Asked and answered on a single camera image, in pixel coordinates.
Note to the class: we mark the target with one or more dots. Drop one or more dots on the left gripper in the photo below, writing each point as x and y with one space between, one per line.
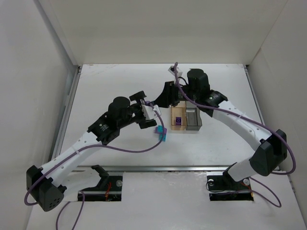
139 110

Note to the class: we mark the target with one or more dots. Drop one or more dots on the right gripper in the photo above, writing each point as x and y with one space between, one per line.
172 93

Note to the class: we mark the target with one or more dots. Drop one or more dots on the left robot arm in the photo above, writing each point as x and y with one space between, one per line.
51 182

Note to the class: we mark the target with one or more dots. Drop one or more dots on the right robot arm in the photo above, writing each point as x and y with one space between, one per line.
269 146

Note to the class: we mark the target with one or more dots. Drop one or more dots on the orange transparent container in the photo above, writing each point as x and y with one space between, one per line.
178 111

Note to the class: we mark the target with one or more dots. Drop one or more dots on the grey transparent container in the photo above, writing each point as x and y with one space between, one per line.
194 122

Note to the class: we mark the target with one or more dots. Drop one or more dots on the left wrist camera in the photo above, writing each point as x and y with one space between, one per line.
150 112

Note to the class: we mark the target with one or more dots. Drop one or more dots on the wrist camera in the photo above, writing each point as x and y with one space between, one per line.
150 112
172 71

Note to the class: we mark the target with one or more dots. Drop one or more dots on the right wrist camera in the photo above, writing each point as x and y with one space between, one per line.
172 71

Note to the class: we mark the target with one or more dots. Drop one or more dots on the metal rail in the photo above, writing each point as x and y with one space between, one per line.
148 169

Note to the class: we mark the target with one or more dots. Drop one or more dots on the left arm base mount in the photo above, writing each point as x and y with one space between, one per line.
108 188

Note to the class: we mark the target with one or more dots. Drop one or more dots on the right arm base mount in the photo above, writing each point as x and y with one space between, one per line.
226 189

